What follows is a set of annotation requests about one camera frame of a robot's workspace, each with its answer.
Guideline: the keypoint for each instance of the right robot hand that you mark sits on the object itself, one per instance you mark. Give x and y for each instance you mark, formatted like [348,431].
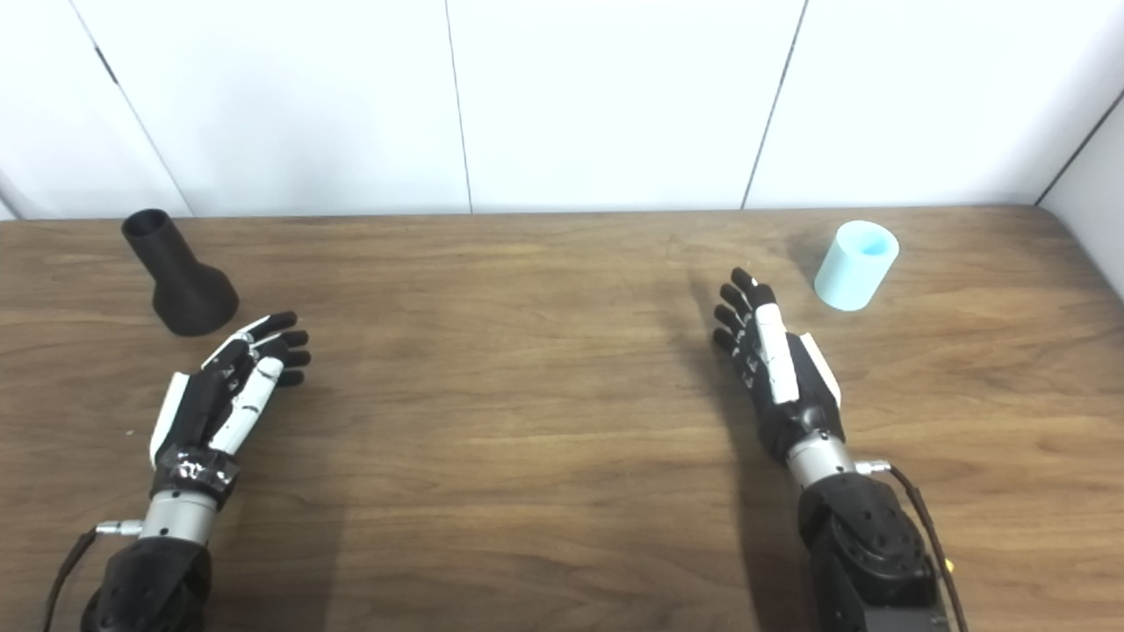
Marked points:
[795,386]

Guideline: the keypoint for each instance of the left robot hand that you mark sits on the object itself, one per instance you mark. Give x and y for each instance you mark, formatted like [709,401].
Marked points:
[211,399]

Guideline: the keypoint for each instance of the black nozzle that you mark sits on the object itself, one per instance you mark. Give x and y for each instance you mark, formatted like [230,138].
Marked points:
[186,290]

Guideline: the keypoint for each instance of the light blue cup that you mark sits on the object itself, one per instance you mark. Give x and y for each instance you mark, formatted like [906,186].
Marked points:
[853,268]

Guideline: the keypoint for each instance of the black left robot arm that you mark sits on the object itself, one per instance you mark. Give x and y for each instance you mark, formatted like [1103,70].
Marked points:
[162,570]

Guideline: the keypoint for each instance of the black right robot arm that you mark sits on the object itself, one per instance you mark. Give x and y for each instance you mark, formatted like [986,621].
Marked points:
[865,544]

